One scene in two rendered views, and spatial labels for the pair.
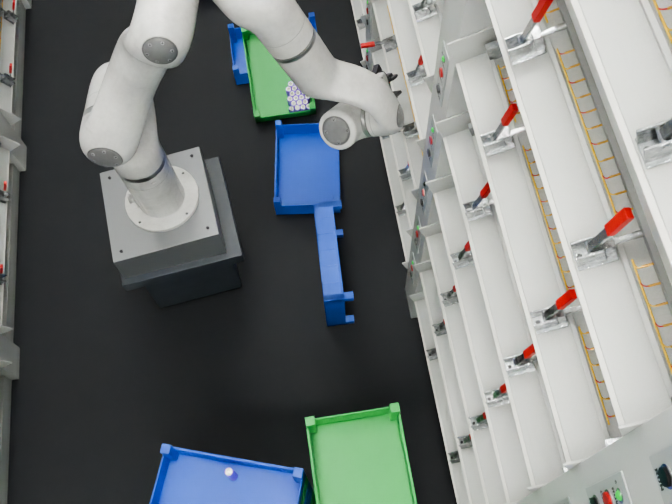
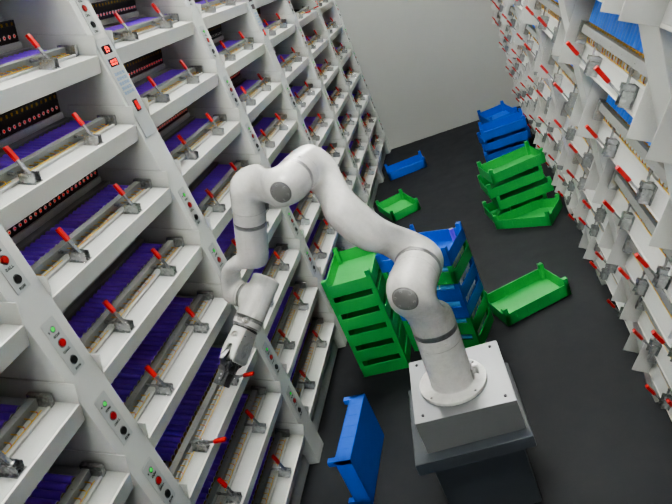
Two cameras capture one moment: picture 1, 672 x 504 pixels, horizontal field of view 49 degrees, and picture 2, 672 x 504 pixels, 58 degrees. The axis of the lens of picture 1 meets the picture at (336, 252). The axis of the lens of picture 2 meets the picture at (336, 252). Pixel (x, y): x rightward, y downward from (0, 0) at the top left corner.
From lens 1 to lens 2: 2.49 m
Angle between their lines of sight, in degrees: 91
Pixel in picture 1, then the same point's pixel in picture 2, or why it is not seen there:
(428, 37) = (179, 264)
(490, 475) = (291, 257)
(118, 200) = (494, 379)
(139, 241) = (474, 353)
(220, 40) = not seen: outside the picture
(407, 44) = (191, 351)
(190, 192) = (426, 384)
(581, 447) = (233, 122)
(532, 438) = not seen: hidden behind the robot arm
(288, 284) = (407, 462)
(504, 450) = (272, 217)
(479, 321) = not seen: hidden behind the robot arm
